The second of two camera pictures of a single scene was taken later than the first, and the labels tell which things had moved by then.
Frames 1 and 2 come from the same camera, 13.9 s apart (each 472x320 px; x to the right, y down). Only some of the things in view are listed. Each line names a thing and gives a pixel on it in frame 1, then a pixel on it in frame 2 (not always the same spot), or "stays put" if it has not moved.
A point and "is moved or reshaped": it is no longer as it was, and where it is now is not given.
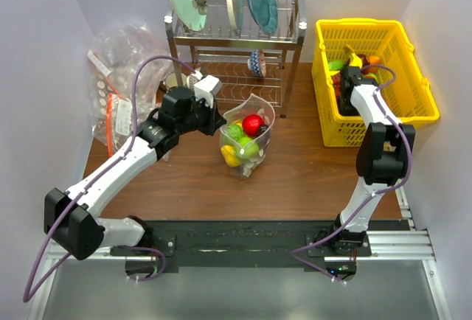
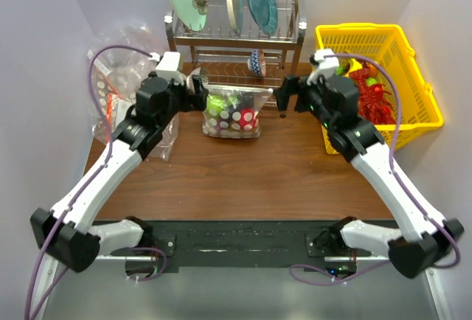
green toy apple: (247, 148) to (216, 105)
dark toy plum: (262, 129) to (247, 99)
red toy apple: (251, 124) is moved or reshaped
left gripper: (214, 119) to (196, 102)
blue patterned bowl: (257, 63) stays put
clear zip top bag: (245, 135) is moved or reshaped
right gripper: (340, 107) to (296, 85)
